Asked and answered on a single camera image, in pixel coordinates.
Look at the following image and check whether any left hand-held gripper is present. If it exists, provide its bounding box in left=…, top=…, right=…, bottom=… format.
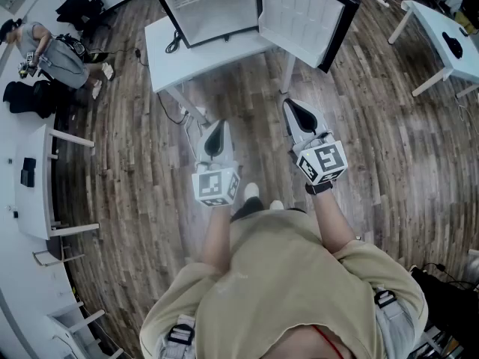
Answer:
left=191, top=119, right=241, bottom=209

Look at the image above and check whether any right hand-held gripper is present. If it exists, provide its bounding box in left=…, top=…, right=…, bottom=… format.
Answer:
left=282, top=98, right=350, bottom=186

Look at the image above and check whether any person's left forearm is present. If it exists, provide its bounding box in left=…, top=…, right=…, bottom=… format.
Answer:
left=201, top=203, right=236, bottom=274

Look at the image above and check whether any person's right forearm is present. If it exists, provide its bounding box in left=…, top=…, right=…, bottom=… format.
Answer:
left=312, top=189, right=359, bottom=256

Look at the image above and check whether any open white refrigerator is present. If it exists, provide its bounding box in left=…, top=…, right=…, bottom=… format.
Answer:
left=152, top=0, right=261, bottom=49

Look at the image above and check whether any white power strip with plugs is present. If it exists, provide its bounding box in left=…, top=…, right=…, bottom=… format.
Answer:
left=178, top=104, right=207, bottom=127

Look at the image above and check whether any black trouser leg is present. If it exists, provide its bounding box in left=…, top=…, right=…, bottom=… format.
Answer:
left=229, top=196, right=266, bottom=223

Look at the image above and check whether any black wristwatch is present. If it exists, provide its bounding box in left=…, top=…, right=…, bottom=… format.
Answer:
left=304, top=180, right=335, bottom=197

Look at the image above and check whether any beige shirt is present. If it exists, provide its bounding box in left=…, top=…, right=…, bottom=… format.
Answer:
left=139, top=207, right=430, bottom=359

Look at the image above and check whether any white table with black object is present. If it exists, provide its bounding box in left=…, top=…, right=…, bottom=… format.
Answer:
left=387, top=0, right=479, bottom=99

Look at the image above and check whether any black handheld object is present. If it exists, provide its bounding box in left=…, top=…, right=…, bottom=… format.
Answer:
left=442, top=31, right=464, bottom=59

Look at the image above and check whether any black bag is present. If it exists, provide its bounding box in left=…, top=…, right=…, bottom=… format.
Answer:
left=2, top=79, right=58, bottom=120

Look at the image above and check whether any black flat box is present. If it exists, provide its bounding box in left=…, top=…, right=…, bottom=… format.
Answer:
left=19, top=156, right=37, bottom=188

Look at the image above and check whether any black office chair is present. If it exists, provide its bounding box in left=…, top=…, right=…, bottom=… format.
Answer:
left=55, top=0, right=106, bottom=34

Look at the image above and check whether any white side desk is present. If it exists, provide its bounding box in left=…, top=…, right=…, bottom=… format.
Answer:
left=13, top=123, right=101, bottom=242

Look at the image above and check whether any black equipment pile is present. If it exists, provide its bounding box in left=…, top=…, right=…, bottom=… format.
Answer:
left=409, top=261, right=479, bottom=359

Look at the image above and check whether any black cable under table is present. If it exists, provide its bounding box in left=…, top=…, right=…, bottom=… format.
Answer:
left=156, top=92, right=189, bottom=126

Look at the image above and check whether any black coiled power cable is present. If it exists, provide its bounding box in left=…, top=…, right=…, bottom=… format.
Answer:
left=165, top=29, right=183, bottom=55

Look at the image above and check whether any black floor cable with adapter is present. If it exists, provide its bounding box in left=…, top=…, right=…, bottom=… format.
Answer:
left=88, top=47, right=151, bottom=67

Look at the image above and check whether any thin white floor cable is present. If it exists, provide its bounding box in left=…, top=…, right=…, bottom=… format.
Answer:
left=454, top=94, right=479, bottom=136

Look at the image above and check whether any grey harness strap black buckle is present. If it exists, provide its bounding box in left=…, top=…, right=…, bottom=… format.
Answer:
left=160, top=313, right=198, bottom=359
left=373, top=287, right=417, bottom=349

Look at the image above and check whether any red neck cord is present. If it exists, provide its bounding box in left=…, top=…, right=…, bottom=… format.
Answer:
left=309, top=325, right=347, bottom=359

